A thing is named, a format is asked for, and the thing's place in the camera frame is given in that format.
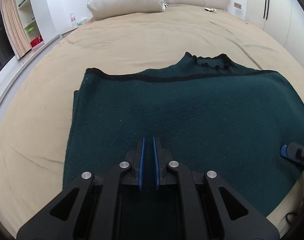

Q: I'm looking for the beige curtain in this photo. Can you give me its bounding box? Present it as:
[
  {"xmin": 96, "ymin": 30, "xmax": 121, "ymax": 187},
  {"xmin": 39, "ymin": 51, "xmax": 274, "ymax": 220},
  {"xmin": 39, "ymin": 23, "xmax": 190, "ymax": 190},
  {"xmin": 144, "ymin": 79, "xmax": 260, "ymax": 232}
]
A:
[{"xmin": 0, "ymin": 0, "xmax": 31, "ymax": 59}]

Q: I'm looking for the dark green knit sweater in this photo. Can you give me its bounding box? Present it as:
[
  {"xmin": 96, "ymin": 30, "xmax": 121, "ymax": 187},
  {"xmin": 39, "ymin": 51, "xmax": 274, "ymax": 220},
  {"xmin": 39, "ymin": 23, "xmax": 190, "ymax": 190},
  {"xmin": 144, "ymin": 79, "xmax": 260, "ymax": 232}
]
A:
[{"xmin": 63, "ymin": 53, "xmax": 304, "ymax": 215}]

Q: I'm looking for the beige bed sheet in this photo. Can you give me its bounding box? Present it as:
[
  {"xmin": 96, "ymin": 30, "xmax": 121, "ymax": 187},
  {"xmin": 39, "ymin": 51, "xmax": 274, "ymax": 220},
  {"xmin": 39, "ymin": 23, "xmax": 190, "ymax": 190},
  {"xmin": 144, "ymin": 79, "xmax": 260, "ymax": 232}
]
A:
[{"xmin": 0, "ymin": 5, "xmax": 304, "ymax": 236}]

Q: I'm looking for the striped black white cloth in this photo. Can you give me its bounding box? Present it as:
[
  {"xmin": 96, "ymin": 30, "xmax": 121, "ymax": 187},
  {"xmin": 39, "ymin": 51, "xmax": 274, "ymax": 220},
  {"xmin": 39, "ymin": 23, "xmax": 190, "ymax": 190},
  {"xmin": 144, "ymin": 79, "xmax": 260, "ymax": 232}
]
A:
[{"xmin": 163, "ymin": 0, "xmax": 169, "ymax": 9}]

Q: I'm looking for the wall socket plate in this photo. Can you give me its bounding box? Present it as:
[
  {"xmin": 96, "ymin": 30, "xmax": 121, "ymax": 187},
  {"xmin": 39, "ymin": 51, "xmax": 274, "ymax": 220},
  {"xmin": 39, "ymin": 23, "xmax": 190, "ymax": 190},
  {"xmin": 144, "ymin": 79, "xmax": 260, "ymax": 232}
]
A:
[{"xmin": 234, "ymin": 2, "xmax": 242, "ymax": 9}]

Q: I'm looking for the small item on bed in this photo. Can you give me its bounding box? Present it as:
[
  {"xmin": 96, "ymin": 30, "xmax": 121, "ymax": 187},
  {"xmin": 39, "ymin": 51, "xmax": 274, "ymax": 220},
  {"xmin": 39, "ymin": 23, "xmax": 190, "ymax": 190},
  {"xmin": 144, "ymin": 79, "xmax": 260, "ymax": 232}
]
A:
[{"xmin": 204, "ymin": 8, "xmax": 216, "ymax": 13}]

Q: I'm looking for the white wall shelf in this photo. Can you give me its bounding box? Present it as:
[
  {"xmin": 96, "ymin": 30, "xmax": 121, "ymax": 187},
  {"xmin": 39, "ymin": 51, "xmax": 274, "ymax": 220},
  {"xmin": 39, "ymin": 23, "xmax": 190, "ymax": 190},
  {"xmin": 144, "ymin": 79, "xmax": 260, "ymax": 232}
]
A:
[{"xmin": 16, "ymin": 0, "xmax": 44, "ymax": 50}]

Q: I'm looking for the red box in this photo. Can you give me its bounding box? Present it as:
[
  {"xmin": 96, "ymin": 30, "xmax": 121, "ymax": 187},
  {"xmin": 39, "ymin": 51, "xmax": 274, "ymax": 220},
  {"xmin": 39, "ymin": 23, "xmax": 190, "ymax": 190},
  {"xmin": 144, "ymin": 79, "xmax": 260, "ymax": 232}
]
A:
[{"xmin": 30, "ymin": 35, "xmax": 43, "ymax": 48}]

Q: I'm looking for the plastic water bottle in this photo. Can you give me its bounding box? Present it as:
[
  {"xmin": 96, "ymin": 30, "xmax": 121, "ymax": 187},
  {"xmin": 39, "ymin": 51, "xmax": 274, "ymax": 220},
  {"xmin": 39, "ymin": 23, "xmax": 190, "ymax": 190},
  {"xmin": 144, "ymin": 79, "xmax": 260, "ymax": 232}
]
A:
[{"xmin": 70, "ymin": 14, "xmax": 77, "ymax": 28}]

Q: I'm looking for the white wardrobe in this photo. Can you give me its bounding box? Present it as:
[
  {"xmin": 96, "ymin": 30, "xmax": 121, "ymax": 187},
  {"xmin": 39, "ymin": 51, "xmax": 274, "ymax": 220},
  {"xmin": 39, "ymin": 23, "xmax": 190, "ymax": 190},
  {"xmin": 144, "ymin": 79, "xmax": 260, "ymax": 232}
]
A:
[{"xmin": 246, "ymin": 0, "xmax": 304, "ymax": 69}]

